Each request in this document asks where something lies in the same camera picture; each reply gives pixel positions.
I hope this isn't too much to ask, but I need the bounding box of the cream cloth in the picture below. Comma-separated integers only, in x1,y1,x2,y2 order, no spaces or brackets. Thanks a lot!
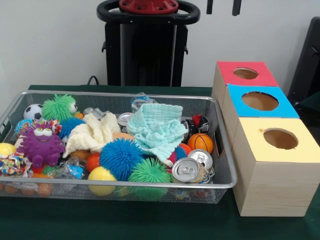
62,112,121,159

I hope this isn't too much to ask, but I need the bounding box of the small soccer ball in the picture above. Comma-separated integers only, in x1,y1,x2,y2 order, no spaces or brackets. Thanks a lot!
23,103,44,120

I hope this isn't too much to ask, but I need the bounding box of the purple spiky monster toy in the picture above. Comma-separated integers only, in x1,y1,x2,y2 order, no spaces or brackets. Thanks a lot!
16,119,66,169

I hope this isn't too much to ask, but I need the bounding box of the green spiky ball with eyes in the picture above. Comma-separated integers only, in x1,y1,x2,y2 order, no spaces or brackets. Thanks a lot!
41,93,79,121

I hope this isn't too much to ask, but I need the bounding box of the mint green cloth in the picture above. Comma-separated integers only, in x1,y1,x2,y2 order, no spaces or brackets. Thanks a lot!
126,103,189,168

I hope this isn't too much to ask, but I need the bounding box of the multicoloured knotted rag toy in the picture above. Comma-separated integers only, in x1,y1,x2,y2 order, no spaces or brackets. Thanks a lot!
0,151,34,177

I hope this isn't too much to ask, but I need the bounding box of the dark green table cloth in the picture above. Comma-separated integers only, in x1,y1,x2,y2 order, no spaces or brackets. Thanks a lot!
298,91,320,111
0,84,320,240

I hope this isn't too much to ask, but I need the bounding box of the shallow silver mesh bin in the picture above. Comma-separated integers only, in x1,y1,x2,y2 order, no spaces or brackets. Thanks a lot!
0,90,238,205

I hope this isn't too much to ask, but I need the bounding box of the blue spiky ball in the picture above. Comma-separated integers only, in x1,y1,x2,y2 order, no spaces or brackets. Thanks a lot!
99,137,144,182

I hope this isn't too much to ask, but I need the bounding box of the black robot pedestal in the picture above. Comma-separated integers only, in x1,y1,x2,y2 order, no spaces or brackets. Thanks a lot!
96,0,201,87

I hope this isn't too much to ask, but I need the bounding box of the silver drink can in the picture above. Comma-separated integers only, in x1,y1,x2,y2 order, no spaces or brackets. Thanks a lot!
171,157,202,184

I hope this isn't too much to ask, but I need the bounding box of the small orange basketball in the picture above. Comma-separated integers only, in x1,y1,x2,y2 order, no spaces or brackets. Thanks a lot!
187,133,214,155

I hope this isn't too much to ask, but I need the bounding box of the wooden box with three holes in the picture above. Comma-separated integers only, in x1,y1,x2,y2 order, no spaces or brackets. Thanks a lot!
211,60,320,217

